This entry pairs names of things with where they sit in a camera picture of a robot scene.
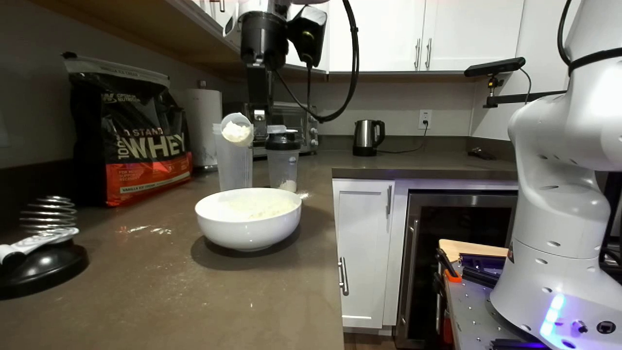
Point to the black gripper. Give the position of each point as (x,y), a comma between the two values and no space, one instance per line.
(262,45)

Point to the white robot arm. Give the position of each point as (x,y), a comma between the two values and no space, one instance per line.
(552,284)

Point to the open clear plastic cup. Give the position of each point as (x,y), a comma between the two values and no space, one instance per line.
(233,163)

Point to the white ceramic bowl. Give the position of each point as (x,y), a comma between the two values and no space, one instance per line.
(247,235)

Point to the silver toaster oven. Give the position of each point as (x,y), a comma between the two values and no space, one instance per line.
(291,117)

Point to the white paper towel roll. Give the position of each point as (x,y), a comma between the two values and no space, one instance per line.
(202,115)

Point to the stainless electric kettle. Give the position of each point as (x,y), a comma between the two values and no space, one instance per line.
(367,134)

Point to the white protein powder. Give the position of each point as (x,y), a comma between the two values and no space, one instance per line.
(245,208)

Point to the black whey protein bag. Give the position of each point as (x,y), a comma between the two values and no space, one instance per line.
(130,134)

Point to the white upper cabinets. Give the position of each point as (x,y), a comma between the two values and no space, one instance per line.
(449,35)

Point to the white lower cabinet door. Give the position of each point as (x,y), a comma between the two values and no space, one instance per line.
(361,218)

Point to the black lid with foil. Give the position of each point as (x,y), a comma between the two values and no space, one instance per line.
(45,255)

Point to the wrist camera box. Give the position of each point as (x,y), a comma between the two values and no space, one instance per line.
(305,29)

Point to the black camera on stand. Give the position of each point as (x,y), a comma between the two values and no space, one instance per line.
(496,76)

